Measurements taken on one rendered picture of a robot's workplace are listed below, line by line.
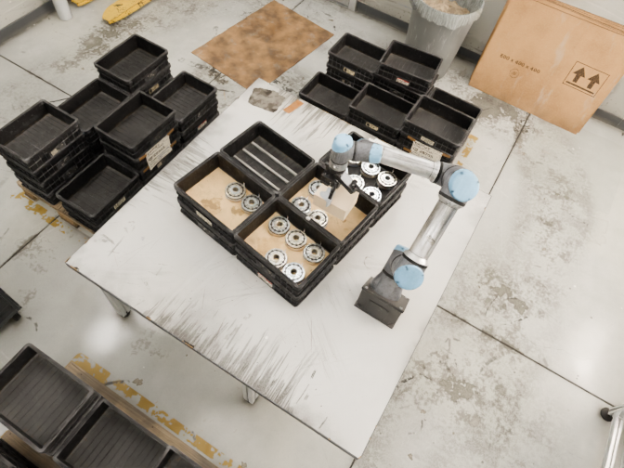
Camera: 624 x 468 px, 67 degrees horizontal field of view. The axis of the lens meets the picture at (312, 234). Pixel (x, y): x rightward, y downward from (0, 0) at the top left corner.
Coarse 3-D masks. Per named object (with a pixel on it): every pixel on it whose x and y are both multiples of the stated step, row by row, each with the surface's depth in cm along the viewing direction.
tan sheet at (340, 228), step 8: (304, 192) 240; (312, 200) 239; (312, 208) 236; (352, 208) 238; (328, 216) 234; (352, 216) 236; (360, 216) 236; (328, 224) 232; (336, 224) 232; (344, 224) 233; (352, 224) 233; (336, 232) 230; (344, 232) 230
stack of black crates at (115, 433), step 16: (96, 416) 214; (112, 416) 219; (128, 416) 210; (80, 432) 208; (96, 432) 215; (112, 432) 216; (128, 432) 217; (144, 432) 217; (64, 448) 202; (80, 448) 211; (96, 448) 212; (112, 448) 212; (128, 448) 213; (144, 448) 214; (160, 448) 214; (64, 464) 198; (80, 464) 208; (96, 464) 209; (112, 464) 209; (128, 464) 210; (144, 464) 210
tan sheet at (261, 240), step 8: (272, 216) 231; (264, 224) 228; (256, 232) 226; (264, 232) 226; (248, 240) 223; (256, 240) 223; (264, 240) 224; (272, 240) 224; (280, 240) 224; (312, 240) 226; (256, 248) 221; (264, 248) 222; (272, 248) 222; (280, 248) 222; (288, 248) 223; (304, 248) 224; (264, 256) 219; (288, 256) 220; (296, 256) 221; (304, 264) 219
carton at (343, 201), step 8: (336, 192) 206; (344, 192) 207; (320, 200) 205; (336, 200) 204; (344, 200) 205; (352, 200) 205; (320, 208) 210; (328, 208) 207; (336, 208) 204; (344, 208) 202; (336, 216) 208; (344, 216) 206
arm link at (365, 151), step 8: (360, 144) 180; (368, 144) 181; (376, 144) 182; (360, 152) 180; (368, 152) 180; (376, 152) 180; (352, 160) 183; (360, 160) 182; (368, 160) 181; (376, 160) 181
